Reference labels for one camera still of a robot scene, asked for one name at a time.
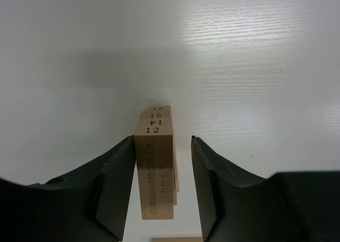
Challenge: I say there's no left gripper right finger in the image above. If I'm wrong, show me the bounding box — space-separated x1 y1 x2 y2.
191 137 339 241

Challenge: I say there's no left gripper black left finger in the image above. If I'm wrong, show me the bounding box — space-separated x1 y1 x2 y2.
1 136 135 241

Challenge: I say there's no wood block eight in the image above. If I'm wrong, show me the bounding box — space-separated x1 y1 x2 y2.
134 125 175 220

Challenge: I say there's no wood block four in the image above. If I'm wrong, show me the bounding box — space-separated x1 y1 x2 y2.
134 118 176 214

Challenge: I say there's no wood block three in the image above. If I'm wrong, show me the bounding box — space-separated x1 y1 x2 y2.
136 111 176 191

